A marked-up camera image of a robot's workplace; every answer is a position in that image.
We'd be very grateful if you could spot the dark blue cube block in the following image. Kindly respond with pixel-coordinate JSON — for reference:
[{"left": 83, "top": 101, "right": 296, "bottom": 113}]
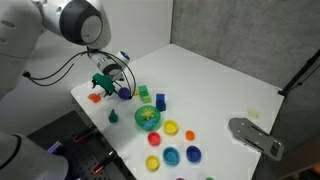
[{"left": 156, "top": 101, "right": 167, "bottom": 113}]

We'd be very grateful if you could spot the purple small tool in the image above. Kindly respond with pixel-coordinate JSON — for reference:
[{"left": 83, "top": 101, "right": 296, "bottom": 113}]
[{"left": 46, "top": 140, "right": 64, "bottom": 155}]

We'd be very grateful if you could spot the light blue toy piece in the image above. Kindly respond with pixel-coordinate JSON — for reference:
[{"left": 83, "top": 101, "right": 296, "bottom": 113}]
[{"left": 141, "top": 119, "right": 157, "bottom": 129}]

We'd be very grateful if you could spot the light green cube block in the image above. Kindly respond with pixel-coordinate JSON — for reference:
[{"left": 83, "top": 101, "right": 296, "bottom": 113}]
[{"left": 140, "top": 94, "right": 153, "bottom": 104}]

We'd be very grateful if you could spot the yellow plastic cup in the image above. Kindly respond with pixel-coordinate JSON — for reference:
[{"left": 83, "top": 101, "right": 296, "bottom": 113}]
[
  {"left": 144, "top": 154, "right": 161, "bottom": 172},
  {"left": 162, "top": 119, "right": 180, "bottom": 136}
]

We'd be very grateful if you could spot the black vertical pole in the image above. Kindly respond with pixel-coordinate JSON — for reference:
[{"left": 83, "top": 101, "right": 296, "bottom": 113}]
[{"left": 278, "top": 48, "right": 320, "bottom": 98}]

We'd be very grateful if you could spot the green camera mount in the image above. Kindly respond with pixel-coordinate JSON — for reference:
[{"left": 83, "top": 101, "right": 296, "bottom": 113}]
[{"left": 92, "top": 73, "right": 117, "bottom": 95}]

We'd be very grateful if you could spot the grey metal mounting plate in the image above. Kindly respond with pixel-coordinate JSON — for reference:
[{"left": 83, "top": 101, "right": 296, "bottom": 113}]
[{"left": 227, "top": 117, "right": 285, "bottom": 162}]

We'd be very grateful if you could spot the yellow gear toy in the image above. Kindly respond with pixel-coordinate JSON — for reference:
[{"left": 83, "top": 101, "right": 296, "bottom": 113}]
[{"left": 141, "top": 108, "right": 155, "bottom": 122}]

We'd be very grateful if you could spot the bright blue cube block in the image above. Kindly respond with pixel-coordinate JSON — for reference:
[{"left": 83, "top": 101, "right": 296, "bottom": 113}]
[{"left": 155, "top": 93, "right": 167, "bottom": 104}]

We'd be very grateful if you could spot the orange toy object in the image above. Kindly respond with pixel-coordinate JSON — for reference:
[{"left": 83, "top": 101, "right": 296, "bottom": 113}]
[{"left": 87, "top": 92, "right": 102, "bottom": 104}]

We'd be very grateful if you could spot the small orange plastic cup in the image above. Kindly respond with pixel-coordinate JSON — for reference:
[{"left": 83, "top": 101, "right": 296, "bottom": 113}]
[{"left": 184, "top": 129, "right": 196, "bottom": 142}]

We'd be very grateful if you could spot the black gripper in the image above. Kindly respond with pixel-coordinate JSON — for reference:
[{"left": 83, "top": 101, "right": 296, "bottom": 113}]
[{"left": 90, "top": 79, "right": 118, "bottom": 99}]

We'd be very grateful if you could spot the green plastic bowl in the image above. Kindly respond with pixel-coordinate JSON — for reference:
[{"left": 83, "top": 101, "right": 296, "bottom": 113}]
[{"left": 134, "top": 105, "right": 162, "bottom": 132}]

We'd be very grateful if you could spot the light blue plastic cup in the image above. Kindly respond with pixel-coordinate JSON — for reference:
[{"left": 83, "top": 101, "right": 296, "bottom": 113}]
[{"left": 162, "top": 146, "right": 181, "bottom": 167}]

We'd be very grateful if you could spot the red plastic cup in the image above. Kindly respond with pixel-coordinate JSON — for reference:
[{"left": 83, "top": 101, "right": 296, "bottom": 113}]
[{"left": 147, "top": 131, "right": 162, "bottom": 147}]

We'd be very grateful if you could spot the black perforated breadboard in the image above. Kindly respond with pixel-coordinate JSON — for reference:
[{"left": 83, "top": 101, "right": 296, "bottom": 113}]
[{"left": 26, "top": 109, "right": 134, "bottom": 180}]

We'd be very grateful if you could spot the purple bumpy ball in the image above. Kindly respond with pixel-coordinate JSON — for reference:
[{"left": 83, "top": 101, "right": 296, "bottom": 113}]
[{"left": 117, "top": 87, "right": 132, "bottom": 101}]

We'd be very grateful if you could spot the orange handled black clamp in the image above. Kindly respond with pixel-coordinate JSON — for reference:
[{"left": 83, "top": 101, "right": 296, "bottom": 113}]
[
  {"left": 72, "top": 123, "right": 98, "bottom": 144},
  {"left": 91, "top": 149, "right": 118, "bottom": 176}
]

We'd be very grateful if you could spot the teal toy figure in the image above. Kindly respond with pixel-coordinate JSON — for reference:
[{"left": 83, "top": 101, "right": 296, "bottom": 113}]
[{"left": 108, "top": 108, "right": 120, "bottom": 124}]

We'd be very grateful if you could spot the pale yellow tape piece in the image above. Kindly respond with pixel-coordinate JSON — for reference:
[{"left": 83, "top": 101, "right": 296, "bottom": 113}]
[{"left": 247, "top": 108, "right": 261, "bottom": 120}]

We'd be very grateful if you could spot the dark blue plastic cup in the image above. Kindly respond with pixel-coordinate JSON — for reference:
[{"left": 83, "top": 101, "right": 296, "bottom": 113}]
[{"left": 185, "top": 145, "right": 203, "bottom": 164}]

